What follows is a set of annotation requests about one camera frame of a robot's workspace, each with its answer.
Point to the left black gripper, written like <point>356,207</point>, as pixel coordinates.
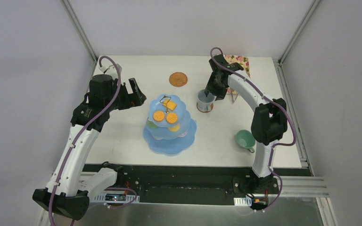
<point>126,94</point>

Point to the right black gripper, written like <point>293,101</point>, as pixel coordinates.
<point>215,86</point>

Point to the smooth wooden coaster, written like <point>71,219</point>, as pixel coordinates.
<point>205,110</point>

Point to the grey-blue ceramic mug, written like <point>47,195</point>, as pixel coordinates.
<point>204,99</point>

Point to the metal serving tongs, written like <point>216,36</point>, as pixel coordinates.
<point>234,96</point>

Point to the green cupcake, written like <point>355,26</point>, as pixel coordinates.
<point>151,125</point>

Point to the orange round biscuit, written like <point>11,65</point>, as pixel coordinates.
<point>158,116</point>
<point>171,117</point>

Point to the orange square biscuit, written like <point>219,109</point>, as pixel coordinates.
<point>169,104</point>

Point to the yellow frosted donut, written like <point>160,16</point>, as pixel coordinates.
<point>174,128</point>

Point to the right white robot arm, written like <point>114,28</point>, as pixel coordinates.
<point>269,122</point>

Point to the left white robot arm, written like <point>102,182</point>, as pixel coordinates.
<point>64,194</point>

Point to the floral serving tray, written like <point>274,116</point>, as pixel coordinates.
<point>241,60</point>

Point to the woven rattan coaster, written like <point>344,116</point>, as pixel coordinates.
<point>178,79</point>

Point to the blue three-tier cake stand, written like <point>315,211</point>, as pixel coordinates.
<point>161,140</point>

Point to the green ceramic cup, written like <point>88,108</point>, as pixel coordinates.
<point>245,139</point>

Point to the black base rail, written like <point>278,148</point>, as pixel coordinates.
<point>191,185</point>

